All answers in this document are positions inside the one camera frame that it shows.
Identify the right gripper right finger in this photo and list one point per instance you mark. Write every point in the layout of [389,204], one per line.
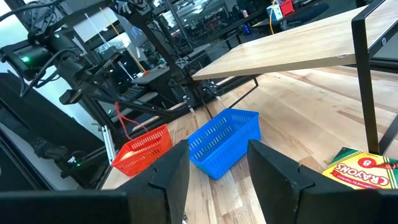
[280,186]

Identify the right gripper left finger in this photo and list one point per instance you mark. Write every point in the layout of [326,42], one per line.
[168,186]

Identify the red rubber band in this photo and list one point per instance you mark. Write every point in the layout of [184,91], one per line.
[119,116]

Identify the blue plastic basket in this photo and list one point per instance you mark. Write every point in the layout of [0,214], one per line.
[224,140]

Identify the wooden shelf riser black legs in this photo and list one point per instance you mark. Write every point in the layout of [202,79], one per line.
[295,46]

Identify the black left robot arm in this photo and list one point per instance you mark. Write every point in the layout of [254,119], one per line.
[31,57]

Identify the red plastic basket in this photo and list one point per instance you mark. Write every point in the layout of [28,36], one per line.
[146,149]

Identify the silver aluminium bar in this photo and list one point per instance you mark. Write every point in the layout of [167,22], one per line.
[109,146]

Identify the blue white box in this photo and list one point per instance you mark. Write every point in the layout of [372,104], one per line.
[274,12]

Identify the red box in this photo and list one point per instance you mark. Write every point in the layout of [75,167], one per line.
[286,7]

